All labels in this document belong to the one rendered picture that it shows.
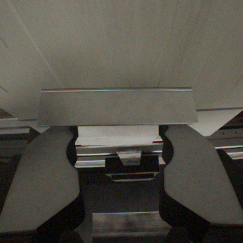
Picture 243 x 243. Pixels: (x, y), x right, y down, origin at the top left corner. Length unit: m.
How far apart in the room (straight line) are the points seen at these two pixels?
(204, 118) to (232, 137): 0.37
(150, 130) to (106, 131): 0.04
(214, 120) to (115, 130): 0.09
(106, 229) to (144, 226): 0.04
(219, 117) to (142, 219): 0.14
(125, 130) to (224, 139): 0.38
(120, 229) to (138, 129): 0.12
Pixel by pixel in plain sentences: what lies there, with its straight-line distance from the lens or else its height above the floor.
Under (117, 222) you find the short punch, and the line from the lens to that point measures 0.23.
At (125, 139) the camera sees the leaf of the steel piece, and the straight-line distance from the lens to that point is 0.20.
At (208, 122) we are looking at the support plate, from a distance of 0.18.
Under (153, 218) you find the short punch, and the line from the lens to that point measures 0.23.
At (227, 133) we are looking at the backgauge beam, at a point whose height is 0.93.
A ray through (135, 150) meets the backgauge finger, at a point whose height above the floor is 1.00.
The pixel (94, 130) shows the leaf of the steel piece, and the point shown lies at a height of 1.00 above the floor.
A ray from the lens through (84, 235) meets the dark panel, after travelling 0.77.
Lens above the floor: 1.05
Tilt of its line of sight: 20 degrees down
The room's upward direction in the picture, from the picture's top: 178 degrees clockwise
